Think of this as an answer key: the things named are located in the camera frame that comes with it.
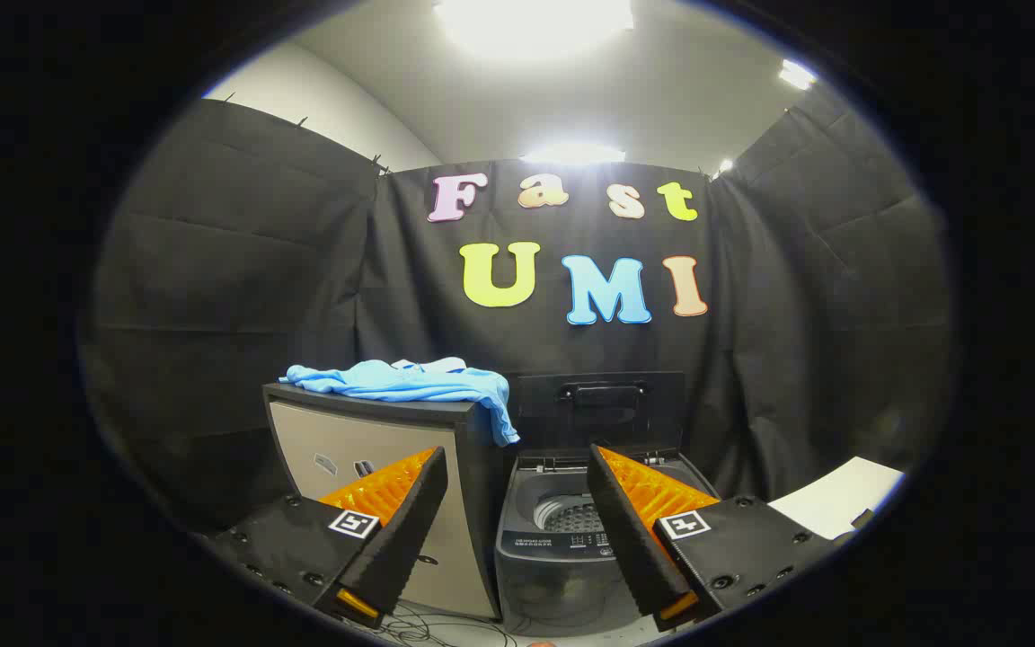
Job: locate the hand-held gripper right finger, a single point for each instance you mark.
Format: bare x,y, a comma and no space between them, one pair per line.
630,530

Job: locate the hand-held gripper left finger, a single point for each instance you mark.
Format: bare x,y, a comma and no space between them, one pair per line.
401,530

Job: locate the grey washing machine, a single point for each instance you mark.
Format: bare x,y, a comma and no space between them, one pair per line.
553,550

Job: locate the light blue polo shirt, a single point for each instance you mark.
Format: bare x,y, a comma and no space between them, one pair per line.
410,379

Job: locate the grey cabinet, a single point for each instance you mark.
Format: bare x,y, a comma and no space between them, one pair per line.
338,440

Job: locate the black backdrop cloth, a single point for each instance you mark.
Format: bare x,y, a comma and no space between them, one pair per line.
212,314

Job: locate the ceiling light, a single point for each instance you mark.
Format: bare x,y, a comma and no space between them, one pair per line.
531,22
571,155
796,74

